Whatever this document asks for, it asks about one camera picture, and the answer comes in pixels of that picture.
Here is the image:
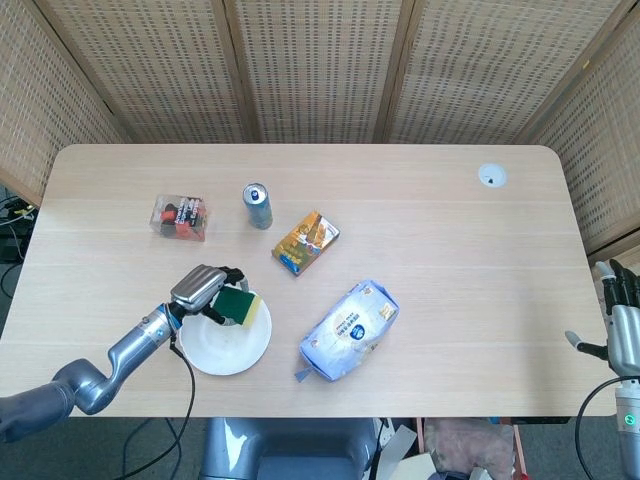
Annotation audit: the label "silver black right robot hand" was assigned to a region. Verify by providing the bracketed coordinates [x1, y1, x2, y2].
[564, 258, 640, 374]

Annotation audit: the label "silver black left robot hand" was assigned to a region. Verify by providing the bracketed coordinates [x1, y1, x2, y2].
[169, 264, 250, 327]

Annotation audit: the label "green yellow sponge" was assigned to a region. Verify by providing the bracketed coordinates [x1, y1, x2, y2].
[214, 285, 264, 331]

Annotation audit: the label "white round plate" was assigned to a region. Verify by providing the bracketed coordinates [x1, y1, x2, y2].
[179, 288, 274, 377]

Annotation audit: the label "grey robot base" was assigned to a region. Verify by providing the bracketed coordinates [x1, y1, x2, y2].
[198, 417, 380, 480]

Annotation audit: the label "clear box with red items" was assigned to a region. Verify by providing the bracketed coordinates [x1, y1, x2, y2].
[151, 193, 210, 243]

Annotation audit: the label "blue silver drink can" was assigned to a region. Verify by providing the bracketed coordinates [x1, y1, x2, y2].
[242, 182, 275, 231]

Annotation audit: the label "orange snack box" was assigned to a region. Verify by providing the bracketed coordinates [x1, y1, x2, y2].
[271, 210, 341, 278]

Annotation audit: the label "blue white plastic bag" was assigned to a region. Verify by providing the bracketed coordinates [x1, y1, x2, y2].
[293, 279, 401, 384]

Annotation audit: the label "pink fabric bag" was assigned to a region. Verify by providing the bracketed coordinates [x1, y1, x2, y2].
[422, 418, 517, 474]

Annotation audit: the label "black equipment box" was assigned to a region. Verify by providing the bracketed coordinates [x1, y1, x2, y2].
[0, 233, 26, 264]

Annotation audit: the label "woven bamboo screen panel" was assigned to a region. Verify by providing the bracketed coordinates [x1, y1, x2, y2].
[0, 0, 130, 207]
[222, 0, 416, 146]
[33, 0, 259, 146]
[514, 0, 640, 257]
[374, 0, 627, 146]

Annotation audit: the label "white cardboard pieces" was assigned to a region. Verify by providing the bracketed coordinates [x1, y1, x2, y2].
[369, 423, 437, 480]

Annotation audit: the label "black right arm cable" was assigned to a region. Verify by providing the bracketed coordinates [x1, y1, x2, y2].
[574, 376, 626, 480]

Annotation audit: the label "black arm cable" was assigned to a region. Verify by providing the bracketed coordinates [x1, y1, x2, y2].
[574, 376, 626, 480]
[112, 319, 196, 480]

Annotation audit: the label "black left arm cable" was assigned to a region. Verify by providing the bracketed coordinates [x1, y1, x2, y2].
[112, 319, 196, 480]

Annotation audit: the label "tangled cable bundle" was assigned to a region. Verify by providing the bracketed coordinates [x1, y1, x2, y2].
[0, 193, 39, 227]

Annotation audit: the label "grey round cable grommet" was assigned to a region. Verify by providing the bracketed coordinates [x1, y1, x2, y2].
[477, 163, 509, 187]

